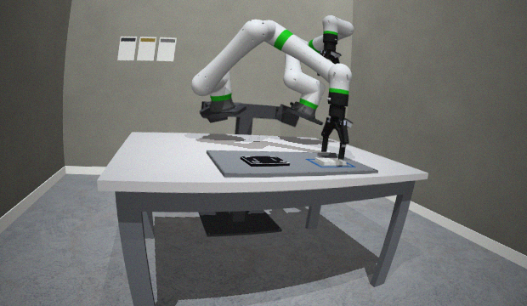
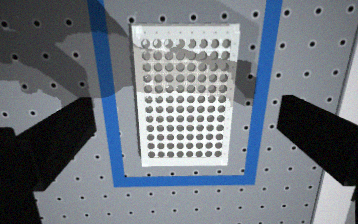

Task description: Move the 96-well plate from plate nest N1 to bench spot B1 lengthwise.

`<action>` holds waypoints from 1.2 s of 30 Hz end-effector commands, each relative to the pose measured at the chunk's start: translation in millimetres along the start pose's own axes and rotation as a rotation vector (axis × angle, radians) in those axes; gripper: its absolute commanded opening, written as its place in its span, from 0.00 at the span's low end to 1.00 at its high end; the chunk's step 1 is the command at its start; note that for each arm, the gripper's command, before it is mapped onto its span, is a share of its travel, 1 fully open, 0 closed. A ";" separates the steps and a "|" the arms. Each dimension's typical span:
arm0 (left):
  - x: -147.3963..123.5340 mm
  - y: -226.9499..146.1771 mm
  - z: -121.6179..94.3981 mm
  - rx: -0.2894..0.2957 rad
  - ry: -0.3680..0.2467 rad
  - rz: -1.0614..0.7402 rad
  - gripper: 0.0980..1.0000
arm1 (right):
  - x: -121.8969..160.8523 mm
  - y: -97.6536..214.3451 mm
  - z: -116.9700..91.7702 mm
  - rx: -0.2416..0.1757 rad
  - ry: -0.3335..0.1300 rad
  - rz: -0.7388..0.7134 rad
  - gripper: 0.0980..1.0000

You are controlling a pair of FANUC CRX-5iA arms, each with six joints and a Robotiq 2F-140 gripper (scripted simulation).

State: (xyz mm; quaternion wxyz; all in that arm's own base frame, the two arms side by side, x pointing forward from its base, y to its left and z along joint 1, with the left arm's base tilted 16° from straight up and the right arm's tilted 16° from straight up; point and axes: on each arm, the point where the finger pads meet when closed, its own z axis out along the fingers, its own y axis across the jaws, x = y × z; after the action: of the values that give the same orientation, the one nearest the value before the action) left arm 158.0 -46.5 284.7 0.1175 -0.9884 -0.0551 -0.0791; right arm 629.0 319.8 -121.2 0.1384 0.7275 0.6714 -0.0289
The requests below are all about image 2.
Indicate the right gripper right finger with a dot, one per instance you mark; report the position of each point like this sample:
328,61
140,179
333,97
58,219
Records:
329,140

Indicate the blue tape outline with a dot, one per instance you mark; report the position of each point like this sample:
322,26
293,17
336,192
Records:
104,68

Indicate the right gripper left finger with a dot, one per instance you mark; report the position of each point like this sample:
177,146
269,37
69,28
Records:
45,149

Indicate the grey perforated board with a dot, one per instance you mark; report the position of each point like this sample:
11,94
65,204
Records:
47,61

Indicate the white well plate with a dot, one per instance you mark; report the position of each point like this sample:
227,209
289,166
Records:
172,63

